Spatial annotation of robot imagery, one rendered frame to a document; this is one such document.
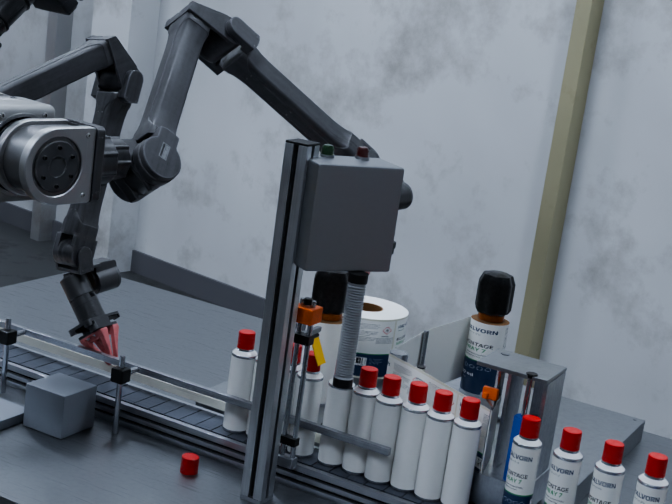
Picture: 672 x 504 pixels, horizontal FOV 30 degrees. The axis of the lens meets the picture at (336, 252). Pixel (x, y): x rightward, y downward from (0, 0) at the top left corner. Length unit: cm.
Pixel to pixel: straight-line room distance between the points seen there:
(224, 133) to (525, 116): 177
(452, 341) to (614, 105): 245
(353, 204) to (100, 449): 73
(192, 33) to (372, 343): 95
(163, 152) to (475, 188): 351
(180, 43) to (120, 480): 81
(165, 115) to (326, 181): 29
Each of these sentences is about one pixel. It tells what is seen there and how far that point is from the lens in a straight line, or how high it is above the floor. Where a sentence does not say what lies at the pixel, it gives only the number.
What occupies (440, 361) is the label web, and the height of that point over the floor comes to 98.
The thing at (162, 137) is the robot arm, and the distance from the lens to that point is 209.
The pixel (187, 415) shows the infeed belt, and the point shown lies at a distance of 258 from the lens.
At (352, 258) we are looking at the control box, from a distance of 219.
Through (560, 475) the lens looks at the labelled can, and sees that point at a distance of 222.
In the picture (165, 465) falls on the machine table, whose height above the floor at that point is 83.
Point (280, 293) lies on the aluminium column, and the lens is 221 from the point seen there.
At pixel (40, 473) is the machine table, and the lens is 239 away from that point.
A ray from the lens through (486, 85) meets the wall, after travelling 545.
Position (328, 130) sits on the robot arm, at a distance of 245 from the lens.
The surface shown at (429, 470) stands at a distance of 231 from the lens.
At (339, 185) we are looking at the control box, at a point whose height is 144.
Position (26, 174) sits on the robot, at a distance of 192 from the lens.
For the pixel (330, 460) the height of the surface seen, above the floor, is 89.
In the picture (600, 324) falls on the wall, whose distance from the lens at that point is 524.
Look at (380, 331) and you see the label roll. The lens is 290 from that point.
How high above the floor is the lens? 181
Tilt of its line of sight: 13 degrees down
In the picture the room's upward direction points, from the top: 8 degrees clockwise
